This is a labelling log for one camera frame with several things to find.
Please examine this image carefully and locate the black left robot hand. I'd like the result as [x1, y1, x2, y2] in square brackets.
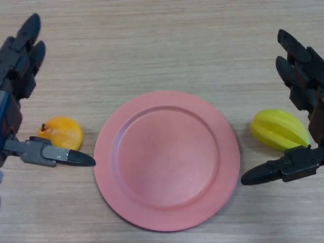
[0, 13, 96, 168]

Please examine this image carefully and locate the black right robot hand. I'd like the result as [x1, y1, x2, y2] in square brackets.
[240, 29, 324, 187]

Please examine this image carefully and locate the yellow starfruit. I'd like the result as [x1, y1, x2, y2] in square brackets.
[249, 108, 311, 152]

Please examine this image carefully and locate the pink round plate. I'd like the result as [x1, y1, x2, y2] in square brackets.
[93, 91, 240, 232]

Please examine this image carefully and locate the orange-yellow pear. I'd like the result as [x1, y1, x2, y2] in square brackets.
[37, 115, 84, 150]

